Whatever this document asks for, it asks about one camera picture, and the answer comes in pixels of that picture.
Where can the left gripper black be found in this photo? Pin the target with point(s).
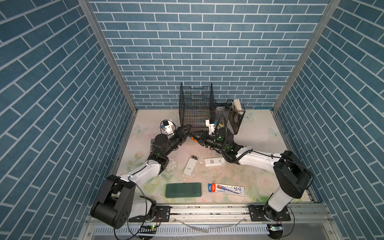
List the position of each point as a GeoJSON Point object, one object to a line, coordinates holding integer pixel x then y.
{"type": "Point", "coordinates": [179, 136]}

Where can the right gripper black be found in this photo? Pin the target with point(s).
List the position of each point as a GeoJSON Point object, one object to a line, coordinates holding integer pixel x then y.
{"type": "Point", "coordinates": [204, 137]}

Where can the white remote control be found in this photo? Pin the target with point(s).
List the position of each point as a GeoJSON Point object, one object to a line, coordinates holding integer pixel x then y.
{"type": "Point", "coordinates": [214, 162]}

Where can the grey remote with teal buttons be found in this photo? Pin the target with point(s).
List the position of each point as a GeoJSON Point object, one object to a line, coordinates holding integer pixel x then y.
{"type": "Point", "coordinates": [190, 166]}

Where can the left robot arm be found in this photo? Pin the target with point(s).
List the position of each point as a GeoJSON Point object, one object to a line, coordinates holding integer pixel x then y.
{"type": "Point", "coordinates": [115, 203]}

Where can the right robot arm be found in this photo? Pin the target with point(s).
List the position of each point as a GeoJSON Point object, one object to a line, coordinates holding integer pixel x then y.
{"type": "Point", "coordinates": [292, 176]}

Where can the white block in basket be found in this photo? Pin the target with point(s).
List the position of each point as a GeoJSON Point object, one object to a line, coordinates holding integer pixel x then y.
{"type": "Point", "coordinates": [237, 106]}

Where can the dark green rectangular case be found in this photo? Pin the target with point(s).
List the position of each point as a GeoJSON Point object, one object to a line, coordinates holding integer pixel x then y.
{"type": "Point", "coordinates": [183, 190]}

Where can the toothpaste box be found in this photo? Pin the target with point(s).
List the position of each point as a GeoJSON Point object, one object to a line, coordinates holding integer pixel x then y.
{"type": "Point", "coordinates": [226, 189]}

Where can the pink handled scraper tool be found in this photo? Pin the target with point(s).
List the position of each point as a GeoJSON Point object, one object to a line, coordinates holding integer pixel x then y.
{"type": "Point", "coordinates": [151, 145]}

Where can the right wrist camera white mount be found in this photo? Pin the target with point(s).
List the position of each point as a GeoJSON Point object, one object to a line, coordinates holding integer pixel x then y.
{"type": "Point", "coordinates": [211, 126]}

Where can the black wire mesh basket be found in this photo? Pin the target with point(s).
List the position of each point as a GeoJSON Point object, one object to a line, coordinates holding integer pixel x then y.
{"type": "Point", "coordinates": [198, 104]}

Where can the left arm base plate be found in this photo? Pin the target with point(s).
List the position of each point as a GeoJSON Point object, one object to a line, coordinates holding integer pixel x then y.
{"type": "Point", "coordinates": [162, 212]}

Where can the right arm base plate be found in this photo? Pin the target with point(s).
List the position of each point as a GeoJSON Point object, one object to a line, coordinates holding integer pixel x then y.
{"type": "Point", "coordinates": [269, 213]}

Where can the aluminium front rail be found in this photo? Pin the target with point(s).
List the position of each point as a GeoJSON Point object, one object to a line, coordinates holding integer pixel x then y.
{"type": "Point", "coordinates": [301, 213]}

